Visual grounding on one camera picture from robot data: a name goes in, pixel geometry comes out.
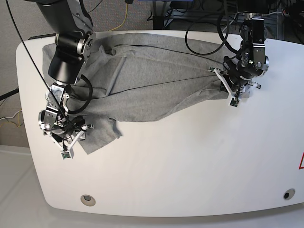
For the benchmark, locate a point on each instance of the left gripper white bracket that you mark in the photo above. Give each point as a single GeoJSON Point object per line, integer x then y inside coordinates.
{"type": "Point", "coordinates": [237, 87]}

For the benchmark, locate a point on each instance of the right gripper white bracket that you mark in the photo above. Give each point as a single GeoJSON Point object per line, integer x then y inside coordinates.
{"type": "Point", "coordinates": [66, 139]}

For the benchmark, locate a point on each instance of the grey T-shirt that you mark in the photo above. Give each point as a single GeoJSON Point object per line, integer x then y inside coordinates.
{"type": "Point", "coordinates": [140, 77]}

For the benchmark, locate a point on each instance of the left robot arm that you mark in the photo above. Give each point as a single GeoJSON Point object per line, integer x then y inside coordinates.
{"type": "Point", "coordinates": [250, 59]}

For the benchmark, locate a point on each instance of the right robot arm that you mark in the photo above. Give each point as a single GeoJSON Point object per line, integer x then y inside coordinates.
{"type": "Point", "coordinates": [74, 38]}

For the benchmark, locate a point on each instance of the left table grommet hole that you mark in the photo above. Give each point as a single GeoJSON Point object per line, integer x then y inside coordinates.
{"type": "Point", "coordinates": [88, 200]}

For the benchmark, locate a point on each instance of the table grommet hole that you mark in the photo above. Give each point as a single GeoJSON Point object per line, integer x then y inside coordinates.
{"type": "Point", "coordinates": [88, 200]}
{"type": "Point", "coordinates": [289, 194]}

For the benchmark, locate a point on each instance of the red triangle sticker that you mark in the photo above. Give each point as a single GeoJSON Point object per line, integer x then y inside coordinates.
{"type": "Point", "coordinates": [301, 165]}

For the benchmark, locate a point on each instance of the right table grommet hole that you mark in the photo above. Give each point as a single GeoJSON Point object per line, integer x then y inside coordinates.
{"type": "Point", "coordinates": [289, 194]}

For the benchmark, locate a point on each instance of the black bar behind table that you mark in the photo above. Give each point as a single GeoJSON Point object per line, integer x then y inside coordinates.
{"type": "Point", "coordinates": [42, 36]}

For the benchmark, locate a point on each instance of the black table leg stand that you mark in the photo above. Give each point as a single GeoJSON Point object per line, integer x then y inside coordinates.
{"type": "Point", "coordinates": [159, 9]}

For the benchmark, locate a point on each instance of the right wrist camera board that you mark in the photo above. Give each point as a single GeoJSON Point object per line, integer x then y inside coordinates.
{"type": "Point", "coordinates": [67, 154]}

